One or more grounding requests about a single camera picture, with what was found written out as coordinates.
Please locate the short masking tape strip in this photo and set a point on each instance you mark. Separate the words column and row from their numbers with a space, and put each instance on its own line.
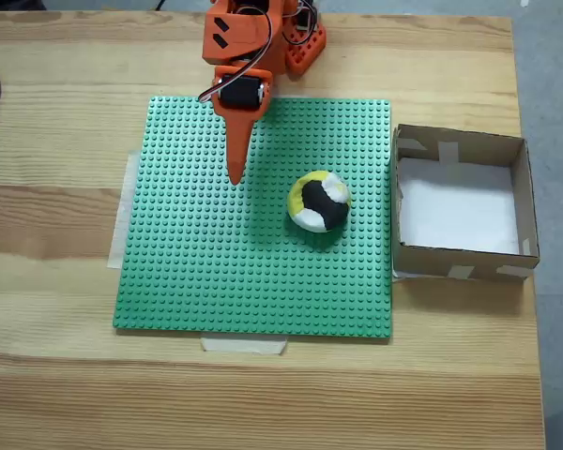
column 244, row 346

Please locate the yellow black white ball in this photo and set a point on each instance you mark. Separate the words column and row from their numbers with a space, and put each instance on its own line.
column 319, row 201

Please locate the white paper sheet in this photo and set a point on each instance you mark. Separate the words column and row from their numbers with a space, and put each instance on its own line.
column 455, row 206

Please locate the green studded baseplate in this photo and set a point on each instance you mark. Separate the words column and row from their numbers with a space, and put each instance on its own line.
column 192, row 258

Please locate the brown cardboard box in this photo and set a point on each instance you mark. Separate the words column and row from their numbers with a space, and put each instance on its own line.
column 469, row 269

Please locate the long masking tape strip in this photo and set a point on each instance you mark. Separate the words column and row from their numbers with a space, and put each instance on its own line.
column 122, row 225

